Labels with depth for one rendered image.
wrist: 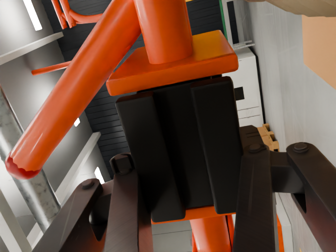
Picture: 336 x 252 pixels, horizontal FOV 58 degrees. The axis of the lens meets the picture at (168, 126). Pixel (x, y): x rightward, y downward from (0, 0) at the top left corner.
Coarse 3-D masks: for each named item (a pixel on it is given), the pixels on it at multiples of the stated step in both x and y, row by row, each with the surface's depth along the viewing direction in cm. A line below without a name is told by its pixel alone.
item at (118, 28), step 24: (120, 0) 15; (96, 24) 16; (120, 24) 15; (96, 48) 16; (120, 48) 16; (72, 72) 17; (96, 72) 16; (48, 96) 18; (72, 96) 17; (48, 120) 18; (72, 120) 18; (24, 144) 19; (48, 144) 19; (24, 168) 19
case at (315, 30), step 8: (304, 16) 33; (320, 16) 29; (304, 24) 33; (312, 24) 31; (320, 24) 29; (328, 24) 27; (304, 32) 34; (312, 32) 31; (320, 32) 29; (328, 32) 27; (304, 40) 34; (312, 40) 32; (320, 40) 30; (328, 40) 28; (304, 48) 35; (312, 48) 32; (320, 48) 30; (328, 48) 28; (304, 56) 35; (312, 56) 33; (320, 56) 30; (328, 56) 28; (312, 64) 33; (320, 64) 31; (328, 64) 29; (320, 72) 31; (328, 72) 29; (328, 80) 29
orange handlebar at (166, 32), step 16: (144, 0) 13; (160, 0) 13; (176, 0) 13; (144, 16) 13; (160, 16) 13; (176, 16) 13; (144, 32) 14; (160, 32) 13; (176, 32) 13; (160, 48) 14; (176, 48) 14; (192, 224) 18; (208, 224) 18; (224, 224) 18; (192, 240) 21; (208, 240) 18; (224, 240) 18
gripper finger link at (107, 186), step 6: (102, 186) 15; (108, 186) 15; (102, 192) 15; (108, 192) 14; (102, 198) 14; (108, 198) 14; (144, 198) 15; (96, 204) 14; (102, 204) 14; (108, 204) 14; (96, 210) 14; (102, 210) 15; (108, 210) 15; (90, 216) 15; (96, 216) 15; (102, 216) 15; (90, 222) 15; (96, 222) 15; (102, 222) 15
